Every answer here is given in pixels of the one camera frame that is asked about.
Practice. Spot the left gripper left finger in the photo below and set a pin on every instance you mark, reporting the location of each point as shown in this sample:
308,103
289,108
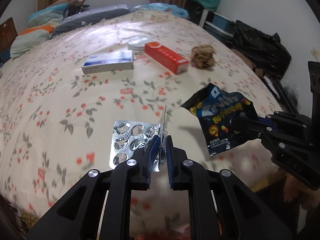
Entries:
98,205

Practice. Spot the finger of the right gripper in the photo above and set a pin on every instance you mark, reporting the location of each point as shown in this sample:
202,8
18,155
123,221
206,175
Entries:
252,127
290,133

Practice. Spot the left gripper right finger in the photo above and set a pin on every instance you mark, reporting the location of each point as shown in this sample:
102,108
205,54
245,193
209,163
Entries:
221,206

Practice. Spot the black candy bag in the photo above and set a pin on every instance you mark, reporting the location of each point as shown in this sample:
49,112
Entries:
215,109

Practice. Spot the silver pill blister pack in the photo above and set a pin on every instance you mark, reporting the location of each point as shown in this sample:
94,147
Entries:
128,136

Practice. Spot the right hand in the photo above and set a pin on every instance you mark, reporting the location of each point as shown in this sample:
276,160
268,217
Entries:
294,188

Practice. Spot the black plastic bag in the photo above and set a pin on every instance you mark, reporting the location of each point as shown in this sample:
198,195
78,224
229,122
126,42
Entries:
264,51

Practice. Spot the crumpled brown paper ball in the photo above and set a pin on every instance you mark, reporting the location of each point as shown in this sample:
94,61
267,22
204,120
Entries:
202,56

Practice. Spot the red carton box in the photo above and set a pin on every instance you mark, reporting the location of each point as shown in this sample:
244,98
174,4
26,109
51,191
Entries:
166,57

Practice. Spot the floral bed sheet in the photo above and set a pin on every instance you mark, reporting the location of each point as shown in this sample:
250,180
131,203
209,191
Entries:
57,122

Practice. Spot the white plastic lid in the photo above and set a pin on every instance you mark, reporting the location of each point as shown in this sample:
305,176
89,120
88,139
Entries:
138,43

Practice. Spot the white blue medicine box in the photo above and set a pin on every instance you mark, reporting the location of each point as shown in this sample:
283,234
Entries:
107,62

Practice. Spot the grey blue pillow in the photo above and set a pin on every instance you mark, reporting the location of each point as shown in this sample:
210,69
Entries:
93,16

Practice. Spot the light green folded blanket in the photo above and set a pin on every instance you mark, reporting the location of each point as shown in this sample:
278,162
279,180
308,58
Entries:
29,38

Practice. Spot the wooden headboard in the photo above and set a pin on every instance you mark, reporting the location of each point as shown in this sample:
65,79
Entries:
8,34

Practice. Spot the teal folded quilt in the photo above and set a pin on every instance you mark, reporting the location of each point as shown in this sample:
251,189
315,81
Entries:
49,15

